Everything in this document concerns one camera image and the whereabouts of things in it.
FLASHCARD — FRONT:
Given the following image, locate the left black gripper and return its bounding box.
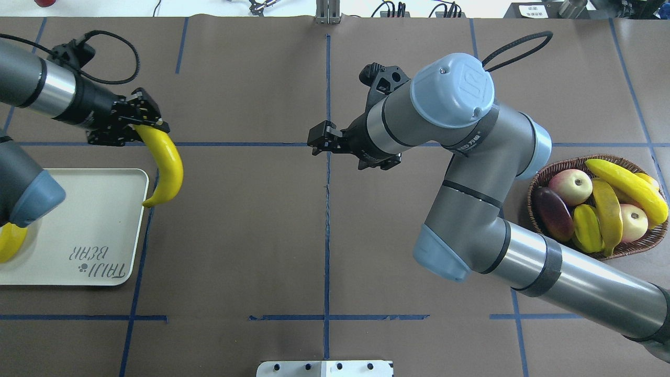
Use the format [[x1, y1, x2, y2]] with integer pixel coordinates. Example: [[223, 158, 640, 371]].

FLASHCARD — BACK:
[[47, 39, 171, 147]]

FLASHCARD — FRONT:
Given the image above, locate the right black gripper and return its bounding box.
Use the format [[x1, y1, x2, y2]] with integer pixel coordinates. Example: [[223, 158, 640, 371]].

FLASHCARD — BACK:
[[307, 63, 409, 170]]

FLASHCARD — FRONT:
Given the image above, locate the yellow banana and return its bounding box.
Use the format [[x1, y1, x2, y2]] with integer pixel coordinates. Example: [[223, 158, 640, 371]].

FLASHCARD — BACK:
[[135, 126, 184, 208], [1, 224, 27, 263], [593, 178, 623, 257], [585, 159, 668, 229]]

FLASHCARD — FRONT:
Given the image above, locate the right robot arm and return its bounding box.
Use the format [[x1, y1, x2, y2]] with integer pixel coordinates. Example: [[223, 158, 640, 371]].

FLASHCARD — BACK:
[[307, 53, 668, 362]]

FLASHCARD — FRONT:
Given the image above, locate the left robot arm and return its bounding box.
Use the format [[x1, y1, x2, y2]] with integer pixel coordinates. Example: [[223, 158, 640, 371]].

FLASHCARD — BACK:
[[1, 30, 184, 228]]

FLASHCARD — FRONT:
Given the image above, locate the brown wicker basket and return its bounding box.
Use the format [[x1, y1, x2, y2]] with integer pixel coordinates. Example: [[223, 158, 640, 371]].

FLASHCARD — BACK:
[[527, 153, 668, 261]]

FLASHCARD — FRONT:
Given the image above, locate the white bear tray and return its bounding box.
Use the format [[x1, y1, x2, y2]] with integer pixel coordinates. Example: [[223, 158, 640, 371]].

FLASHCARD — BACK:
[[1, 169, 149, 286]]

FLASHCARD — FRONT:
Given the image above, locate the red cylinder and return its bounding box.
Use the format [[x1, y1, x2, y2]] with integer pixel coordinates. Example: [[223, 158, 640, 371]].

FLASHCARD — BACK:
[[34, 0, 57, 7]]

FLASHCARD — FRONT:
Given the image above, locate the dark purple eggplant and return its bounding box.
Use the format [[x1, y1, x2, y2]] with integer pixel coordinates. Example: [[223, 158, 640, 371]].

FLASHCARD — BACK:
[[531, 187, 575, 242]]

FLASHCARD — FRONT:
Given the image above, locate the red green apple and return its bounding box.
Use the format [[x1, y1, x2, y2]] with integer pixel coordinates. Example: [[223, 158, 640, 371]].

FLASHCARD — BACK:
[[548, 169, 593, 207], [620, 204, 649, 243]]

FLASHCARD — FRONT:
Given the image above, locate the black label box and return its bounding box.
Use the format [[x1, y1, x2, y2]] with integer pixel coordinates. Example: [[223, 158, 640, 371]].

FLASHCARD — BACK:
[[503, 2, 563, 19]]

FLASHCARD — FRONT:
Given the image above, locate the yellow starfruit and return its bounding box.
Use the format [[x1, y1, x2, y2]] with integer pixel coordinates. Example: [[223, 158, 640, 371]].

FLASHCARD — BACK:
[[572, 204, 603, 253]]

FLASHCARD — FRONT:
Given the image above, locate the yellow lemon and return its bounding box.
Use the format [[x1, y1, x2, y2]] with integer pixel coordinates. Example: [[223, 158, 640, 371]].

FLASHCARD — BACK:
[[635, 172, 661, 192]]

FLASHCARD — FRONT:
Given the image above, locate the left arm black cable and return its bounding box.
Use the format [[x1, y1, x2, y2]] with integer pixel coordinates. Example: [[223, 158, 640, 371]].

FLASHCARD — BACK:
[[0, 30, 141, 85]]

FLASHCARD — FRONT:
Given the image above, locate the aluminium frame post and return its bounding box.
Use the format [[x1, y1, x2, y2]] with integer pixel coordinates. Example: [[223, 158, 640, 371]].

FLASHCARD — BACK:
[[315, 0, 341, 25]]

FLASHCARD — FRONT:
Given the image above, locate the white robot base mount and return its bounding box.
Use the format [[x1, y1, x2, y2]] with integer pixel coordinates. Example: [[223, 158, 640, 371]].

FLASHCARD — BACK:
[[256, 360, 395, 376]]

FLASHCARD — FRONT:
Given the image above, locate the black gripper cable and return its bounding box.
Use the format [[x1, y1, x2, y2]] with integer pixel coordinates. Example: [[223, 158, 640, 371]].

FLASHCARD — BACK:
[[482, 31, 554, 72]]

